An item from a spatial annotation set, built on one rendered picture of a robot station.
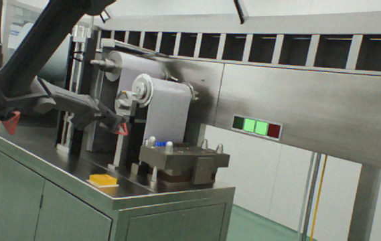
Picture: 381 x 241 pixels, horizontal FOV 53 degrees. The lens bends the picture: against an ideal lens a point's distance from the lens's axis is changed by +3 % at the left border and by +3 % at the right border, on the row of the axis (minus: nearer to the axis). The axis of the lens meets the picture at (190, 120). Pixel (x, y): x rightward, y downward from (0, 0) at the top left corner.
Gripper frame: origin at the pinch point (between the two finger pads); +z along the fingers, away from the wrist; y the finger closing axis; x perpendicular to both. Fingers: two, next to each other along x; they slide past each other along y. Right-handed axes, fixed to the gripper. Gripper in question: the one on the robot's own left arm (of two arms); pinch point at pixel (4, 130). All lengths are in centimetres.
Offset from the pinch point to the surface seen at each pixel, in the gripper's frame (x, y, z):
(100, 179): -2.7, -33.0, 14.3
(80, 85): -46.5, 0.3, 3.9
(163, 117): -46, -40, 12
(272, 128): -47, -87, 7
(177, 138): -50, -45, 24
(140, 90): -44, -30, -1
